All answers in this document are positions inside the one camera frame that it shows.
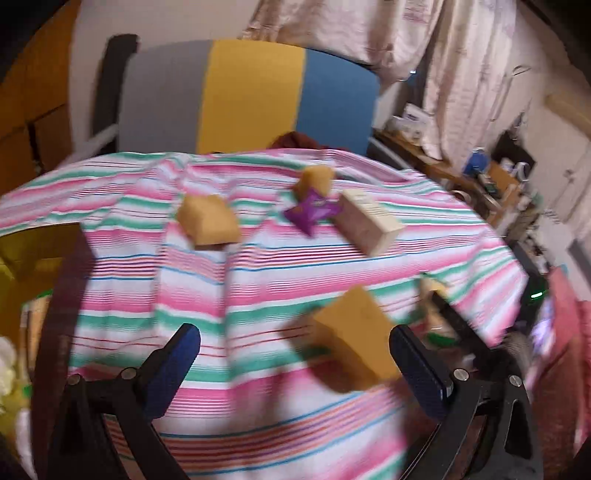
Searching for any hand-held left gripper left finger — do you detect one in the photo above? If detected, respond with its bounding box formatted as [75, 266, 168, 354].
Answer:
[46, 323, 201, 480]

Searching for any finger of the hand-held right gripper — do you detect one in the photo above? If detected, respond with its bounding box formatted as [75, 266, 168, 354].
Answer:
[427, 293, 504, 370]

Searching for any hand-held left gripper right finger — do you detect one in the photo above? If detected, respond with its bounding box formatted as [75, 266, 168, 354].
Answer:
[389, 324, 546, 480]

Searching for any yellow green cracker packet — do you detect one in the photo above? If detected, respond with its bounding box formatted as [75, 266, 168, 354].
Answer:
[418, 274, 458, 347]

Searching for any large brown bread piece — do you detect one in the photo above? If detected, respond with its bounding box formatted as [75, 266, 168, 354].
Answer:
[309, 285, 402, 393]

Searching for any pale green sponge block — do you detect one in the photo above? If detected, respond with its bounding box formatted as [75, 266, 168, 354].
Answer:
[0, 374, 34, 416]

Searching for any pink green striped tablecloth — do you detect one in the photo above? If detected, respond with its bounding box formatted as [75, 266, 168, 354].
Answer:
[0, 148, 529, 480]

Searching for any beige rectangular box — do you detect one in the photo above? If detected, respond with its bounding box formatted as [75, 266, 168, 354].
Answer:
[333, 188, 402, 258]

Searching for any blue jar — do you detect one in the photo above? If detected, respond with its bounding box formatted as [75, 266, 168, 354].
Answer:
[464, 148, 490, 176]

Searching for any black panel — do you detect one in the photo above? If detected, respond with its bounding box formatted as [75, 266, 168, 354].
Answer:
[492, 131, 536, 174]

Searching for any wooden side table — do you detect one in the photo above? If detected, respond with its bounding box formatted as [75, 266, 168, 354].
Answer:
[374, 129, 541, 222]

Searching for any purple snack packet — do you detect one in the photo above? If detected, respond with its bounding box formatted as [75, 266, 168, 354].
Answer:
[283, 187, 342, 237]

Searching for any small brown bread piece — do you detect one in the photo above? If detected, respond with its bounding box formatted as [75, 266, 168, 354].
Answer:
[295, 165, 335, 199]

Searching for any cream patterned curtain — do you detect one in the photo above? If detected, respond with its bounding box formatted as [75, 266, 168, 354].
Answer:
[422, 0, 532, 162]

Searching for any dark red garment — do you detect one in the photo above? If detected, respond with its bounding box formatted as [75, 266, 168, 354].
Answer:
[270, 131, 352, 152]

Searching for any grey yellow blue chair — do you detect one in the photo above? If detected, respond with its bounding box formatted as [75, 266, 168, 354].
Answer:
[69, 33, 382, 158]

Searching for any orange wooden wardrobe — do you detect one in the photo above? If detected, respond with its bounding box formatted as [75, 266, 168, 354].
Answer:
[0, 0, 81, 195]

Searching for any pale pink patterned curtain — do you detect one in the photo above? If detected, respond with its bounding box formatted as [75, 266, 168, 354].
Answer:
[240, 0, 444, 84]

